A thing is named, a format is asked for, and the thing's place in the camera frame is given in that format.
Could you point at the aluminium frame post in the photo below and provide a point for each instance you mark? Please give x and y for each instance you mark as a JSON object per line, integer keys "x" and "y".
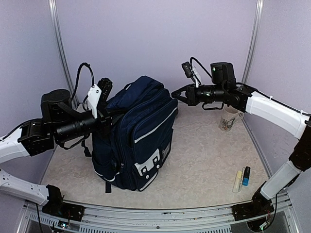
{"x": 61, "y": 50}
{"x": 253, "y": 41}

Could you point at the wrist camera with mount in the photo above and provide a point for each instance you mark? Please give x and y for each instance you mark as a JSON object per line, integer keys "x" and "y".
{"x": 98, "y": 93}
{"x": 192, "y": 73}

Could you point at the navy blue student backpack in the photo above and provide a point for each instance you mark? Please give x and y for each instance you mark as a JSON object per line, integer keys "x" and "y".
{"x": 137, "y": 146}

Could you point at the white marker pen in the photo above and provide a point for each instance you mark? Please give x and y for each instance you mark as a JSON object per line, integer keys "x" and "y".
{"x": 241, "y": 180}

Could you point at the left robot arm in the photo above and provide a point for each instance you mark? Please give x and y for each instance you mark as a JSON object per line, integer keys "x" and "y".
{"x": 59, "y": 124}

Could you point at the blue capped black marker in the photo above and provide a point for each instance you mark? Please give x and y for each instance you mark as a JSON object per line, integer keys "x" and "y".
{"x": 246, "y": 175}

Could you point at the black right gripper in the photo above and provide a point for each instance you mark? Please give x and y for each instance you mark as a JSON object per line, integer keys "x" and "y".
{"x": 192, "y": 98}

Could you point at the cream highlighter pen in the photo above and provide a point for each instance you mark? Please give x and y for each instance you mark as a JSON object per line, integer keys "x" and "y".
{"x": 237, "y": 182}

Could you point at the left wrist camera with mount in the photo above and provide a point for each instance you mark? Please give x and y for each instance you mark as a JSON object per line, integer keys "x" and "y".
{"x": 98, "y": 93}

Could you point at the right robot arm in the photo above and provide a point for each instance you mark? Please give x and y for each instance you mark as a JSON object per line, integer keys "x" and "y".
{"x": 247, "y": 99}

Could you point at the left aluminium frame post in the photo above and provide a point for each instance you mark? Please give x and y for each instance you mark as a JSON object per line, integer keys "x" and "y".
{"x": 61, "y": 50}

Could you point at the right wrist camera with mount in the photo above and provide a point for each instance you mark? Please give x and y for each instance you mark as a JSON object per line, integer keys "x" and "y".
{"x": 192, "y": 73}

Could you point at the right aluminium frame post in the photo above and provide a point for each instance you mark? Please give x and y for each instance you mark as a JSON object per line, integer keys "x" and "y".
{"x": 253, "y": 41}

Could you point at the front aluminium rail base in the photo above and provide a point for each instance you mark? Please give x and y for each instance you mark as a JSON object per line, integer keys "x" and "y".
{"x": 103, "y": 219}

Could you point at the white cartoon mug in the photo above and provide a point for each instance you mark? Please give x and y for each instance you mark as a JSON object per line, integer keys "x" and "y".
{"x": 230, "y": 116}

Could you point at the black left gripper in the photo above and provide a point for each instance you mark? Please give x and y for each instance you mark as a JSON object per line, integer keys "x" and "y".
{"x": 105, "y": 114}

